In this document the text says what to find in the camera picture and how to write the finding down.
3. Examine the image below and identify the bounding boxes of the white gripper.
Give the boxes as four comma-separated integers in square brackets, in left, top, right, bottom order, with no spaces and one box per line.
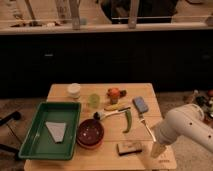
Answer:
[151,120,175,158]

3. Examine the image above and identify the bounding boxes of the wooden black felt eraser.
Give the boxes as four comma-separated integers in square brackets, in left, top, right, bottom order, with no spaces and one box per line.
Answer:
[117,141,142,156]

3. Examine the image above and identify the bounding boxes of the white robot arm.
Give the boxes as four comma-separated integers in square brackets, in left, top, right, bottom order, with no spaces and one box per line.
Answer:
[151,104,213,158]

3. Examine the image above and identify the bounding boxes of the green chili pepper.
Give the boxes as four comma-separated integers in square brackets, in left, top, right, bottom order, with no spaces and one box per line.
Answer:
[123,110,132,133]

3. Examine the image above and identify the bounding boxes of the blue grey sponge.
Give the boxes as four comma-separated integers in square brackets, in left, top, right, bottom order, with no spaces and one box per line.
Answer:
[133,97,149,114]

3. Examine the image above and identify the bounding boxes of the yellow toy corn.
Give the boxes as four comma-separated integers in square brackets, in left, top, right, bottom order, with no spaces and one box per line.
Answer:
[104,103,127,111]

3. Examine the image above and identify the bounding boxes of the orange bowl underneath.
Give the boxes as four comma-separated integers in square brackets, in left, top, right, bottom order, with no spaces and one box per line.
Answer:
[77,139,102,150]

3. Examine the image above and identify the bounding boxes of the dark red bowl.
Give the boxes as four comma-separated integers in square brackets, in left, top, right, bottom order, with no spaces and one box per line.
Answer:
[77,119,104,145]

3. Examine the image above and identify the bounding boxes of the orange toy carrot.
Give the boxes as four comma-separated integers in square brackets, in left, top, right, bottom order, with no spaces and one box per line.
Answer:
[107,88,127,104]

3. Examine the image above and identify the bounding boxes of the green translucent cup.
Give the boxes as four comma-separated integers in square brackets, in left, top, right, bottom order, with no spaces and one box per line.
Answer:
[89,93,100,108]

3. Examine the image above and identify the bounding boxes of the grey folded cloth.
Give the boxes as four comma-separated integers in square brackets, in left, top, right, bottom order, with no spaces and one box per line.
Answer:
[45,122,66,143]

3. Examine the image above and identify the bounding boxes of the white cup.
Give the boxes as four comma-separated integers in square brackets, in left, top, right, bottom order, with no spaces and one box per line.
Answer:
[67,83,81,98]

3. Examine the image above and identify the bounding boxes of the green plastic tray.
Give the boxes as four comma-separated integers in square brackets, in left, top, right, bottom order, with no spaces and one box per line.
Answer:
[19,102,81,160]

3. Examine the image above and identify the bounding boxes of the black stand legs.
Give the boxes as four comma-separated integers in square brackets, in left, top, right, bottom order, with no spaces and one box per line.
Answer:
[0,110,23,156]

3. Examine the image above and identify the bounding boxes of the white handled brush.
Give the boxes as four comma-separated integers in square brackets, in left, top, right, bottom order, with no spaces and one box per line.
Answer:
[93,107,129,120]

